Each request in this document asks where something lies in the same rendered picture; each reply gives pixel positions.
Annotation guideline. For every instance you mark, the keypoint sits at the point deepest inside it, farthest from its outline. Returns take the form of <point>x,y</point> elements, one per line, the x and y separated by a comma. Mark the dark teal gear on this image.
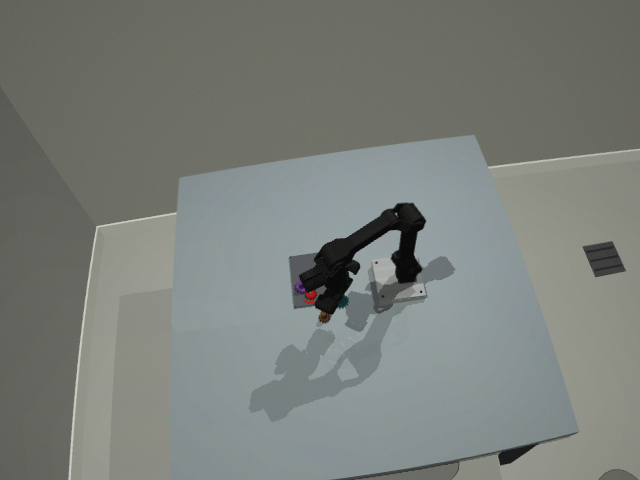
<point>343,302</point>

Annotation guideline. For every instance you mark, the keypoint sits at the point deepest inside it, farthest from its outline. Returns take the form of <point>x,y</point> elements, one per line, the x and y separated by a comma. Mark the brown gear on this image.
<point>324,317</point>

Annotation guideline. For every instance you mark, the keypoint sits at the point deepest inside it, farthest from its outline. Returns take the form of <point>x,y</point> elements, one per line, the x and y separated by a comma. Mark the purple gear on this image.
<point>299,288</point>

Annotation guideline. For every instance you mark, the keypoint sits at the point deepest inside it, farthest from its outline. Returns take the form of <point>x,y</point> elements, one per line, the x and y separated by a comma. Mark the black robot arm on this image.
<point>335,255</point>

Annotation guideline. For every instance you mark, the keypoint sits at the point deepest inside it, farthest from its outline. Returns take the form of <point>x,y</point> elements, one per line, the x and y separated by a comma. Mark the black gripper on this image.
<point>328,302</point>

